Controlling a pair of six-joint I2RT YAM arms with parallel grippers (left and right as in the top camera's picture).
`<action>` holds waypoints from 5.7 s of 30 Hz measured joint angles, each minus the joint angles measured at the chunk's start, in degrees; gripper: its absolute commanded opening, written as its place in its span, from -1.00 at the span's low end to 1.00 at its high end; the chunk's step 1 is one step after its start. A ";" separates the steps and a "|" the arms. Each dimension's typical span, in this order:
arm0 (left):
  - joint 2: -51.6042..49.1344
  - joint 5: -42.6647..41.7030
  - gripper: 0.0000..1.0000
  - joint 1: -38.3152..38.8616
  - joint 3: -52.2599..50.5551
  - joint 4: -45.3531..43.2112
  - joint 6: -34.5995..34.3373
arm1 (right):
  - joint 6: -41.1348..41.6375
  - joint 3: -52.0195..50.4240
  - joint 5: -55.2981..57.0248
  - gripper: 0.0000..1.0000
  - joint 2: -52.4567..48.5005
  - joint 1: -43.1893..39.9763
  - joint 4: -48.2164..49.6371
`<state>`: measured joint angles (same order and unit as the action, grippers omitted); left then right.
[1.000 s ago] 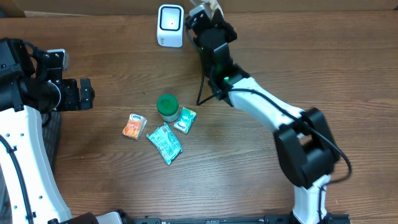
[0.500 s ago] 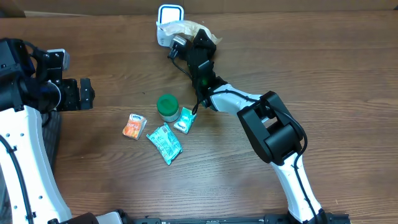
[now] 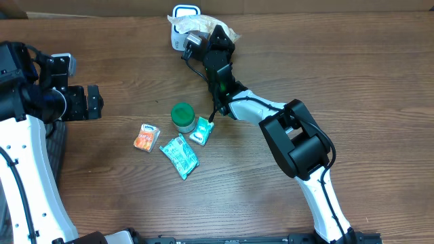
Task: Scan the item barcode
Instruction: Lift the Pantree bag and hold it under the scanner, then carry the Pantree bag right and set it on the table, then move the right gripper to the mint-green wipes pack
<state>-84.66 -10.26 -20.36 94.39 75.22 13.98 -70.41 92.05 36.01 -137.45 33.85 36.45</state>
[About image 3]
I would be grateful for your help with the grey mesh basket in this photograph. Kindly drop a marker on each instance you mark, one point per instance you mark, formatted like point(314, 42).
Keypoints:
point(56, 143)

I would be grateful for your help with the white barcode scanner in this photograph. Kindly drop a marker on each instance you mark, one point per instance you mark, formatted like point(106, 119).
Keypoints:
point(181, 10)

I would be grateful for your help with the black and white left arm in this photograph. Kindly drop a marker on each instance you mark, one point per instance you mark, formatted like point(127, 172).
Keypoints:
point(34, 93)

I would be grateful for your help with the brown snack bag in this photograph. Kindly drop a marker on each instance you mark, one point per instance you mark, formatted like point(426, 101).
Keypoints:
point(201, 23)

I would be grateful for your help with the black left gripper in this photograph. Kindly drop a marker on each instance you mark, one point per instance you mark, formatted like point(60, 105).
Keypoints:
point(81, 111)

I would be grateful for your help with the green lid jar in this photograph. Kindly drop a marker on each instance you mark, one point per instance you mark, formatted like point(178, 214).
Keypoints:
point(183, 117)

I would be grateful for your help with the mint green wipes packet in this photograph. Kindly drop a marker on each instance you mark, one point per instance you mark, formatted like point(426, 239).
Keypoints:
point(181, 155)

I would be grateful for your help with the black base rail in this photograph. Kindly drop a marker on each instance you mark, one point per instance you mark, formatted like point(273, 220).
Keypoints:
point(290, 239)

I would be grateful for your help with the teal candy packet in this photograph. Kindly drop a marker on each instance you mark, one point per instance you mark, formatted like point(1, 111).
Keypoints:
point(202, 131)

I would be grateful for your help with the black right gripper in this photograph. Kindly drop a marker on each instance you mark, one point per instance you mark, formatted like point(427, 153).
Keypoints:
point(228, 47)

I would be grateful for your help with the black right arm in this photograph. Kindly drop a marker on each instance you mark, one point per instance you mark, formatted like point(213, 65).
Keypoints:
point(299, 147)

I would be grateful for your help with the orange tissue packet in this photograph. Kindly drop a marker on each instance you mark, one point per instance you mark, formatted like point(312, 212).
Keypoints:
point(147, 137)

